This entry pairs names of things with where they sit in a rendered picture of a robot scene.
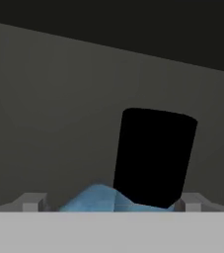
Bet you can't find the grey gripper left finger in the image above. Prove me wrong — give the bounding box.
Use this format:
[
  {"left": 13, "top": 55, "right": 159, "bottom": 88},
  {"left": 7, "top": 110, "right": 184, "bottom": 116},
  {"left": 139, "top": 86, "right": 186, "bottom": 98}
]
[{"left": 0, "top": 192, "right": 51, "bottom": 212}]

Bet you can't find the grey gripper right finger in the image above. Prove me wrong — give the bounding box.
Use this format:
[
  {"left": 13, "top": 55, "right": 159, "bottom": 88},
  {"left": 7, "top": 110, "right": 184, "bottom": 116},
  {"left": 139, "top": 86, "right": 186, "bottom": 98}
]
[{"left": 174, "top": 192, "right": 224, "bottom": 212}]

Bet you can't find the blue bottle with black cap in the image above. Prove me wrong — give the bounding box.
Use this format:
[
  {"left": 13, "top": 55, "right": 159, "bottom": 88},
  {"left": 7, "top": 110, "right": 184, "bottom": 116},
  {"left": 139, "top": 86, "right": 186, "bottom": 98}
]
[{"left": 58, "top": 107, "right": 198, "bottom": 212}]

